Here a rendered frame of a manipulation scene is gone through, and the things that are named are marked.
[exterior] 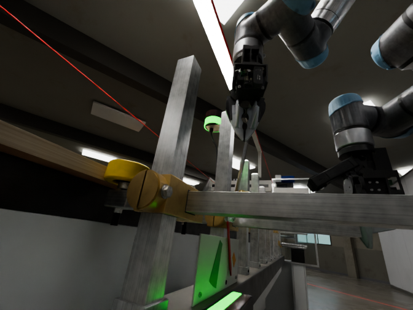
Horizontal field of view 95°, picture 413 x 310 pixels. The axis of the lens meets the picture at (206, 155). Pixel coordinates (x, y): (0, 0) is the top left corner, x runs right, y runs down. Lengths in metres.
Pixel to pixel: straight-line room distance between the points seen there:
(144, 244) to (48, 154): 0.20
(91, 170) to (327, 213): 0.37
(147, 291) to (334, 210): 0.22
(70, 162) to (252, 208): 0.29
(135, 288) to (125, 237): 0.27
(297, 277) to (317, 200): 2.79
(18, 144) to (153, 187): 0.20
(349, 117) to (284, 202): 0.37
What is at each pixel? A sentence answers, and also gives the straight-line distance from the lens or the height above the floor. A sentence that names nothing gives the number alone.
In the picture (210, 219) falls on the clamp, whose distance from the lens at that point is 0.46.
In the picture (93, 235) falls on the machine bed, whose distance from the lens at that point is 0.47.
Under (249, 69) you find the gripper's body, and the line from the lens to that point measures 0.46.
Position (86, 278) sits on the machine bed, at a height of 0.70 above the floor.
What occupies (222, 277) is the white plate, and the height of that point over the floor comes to 0.72.
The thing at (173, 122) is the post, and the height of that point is 0.95.
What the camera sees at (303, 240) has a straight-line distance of 2.99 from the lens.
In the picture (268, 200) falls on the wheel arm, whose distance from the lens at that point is 0.25.
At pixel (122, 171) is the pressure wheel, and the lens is 0.36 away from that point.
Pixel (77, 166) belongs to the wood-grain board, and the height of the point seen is 0.88.
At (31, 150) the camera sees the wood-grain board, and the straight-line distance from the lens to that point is 0.36.
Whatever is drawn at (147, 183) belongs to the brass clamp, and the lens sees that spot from 0.24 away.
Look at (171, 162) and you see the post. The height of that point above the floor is 0.88.
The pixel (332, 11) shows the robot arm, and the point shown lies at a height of 1.34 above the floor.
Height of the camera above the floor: 0.79
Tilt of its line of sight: 23 degrees up
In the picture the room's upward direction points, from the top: 7 degrees clockwise
